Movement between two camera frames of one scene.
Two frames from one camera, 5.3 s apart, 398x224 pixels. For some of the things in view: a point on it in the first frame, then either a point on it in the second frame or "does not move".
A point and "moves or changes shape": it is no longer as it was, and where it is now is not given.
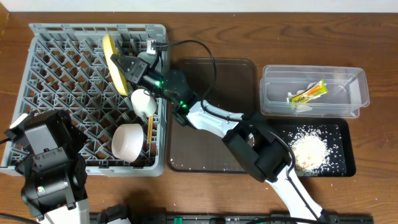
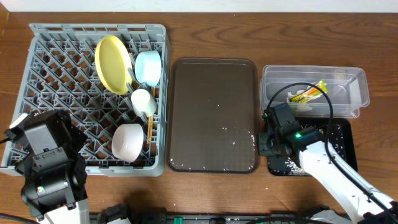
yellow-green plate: [118, 78] moves or changes shape
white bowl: [127, 141] does not move
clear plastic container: [314, 91] does not move
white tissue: [301, 108] moves or changes shape
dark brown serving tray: [194, 151] does not move
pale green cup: [143, 102] does not move
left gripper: [69, 125] does not move
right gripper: [137, 69] to [264, 144]
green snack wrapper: [316, 89] does not move
